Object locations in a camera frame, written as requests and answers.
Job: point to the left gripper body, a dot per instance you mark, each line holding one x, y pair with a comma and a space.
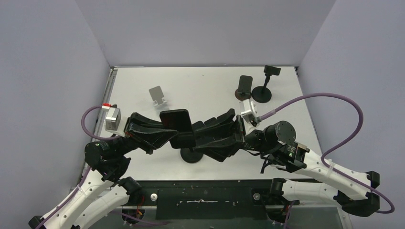
126, 135

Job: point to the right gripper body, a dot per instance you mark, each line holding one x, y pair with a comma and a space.
238, 131

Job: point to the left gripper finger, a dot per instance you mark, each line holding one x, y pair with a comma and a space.
139, 121
156, 138

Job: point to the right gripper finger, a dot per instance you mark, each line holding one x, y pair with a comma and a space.
220, 150
218, 126

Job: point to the tall black tripod stand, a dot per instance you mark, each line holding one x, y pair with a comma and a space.
185, 141

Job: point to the phone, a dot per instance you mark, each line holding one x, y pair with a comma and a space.
178, 119

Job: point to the black round base stand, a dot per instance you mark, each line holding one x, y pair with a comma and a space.
262, 94

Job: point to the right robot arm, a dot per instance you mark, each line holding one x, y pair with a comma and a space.
221, 137

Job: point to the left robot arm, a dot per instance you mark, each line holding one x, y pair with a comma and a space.
103, 187

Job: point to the white metal phone stand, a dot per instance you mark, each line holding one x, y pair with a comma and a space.
157, 96

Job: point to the wooden base phone stand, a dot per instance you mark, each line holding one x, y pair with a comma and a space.
244, 88

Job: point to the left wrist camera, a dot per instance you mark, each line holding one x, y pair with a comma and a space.
113, 116

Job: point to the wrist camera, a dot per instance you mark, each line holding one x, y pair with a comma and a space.
113, 116
248, 112

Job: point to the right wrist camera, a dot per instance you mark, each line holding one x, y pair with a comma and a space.
248, 112

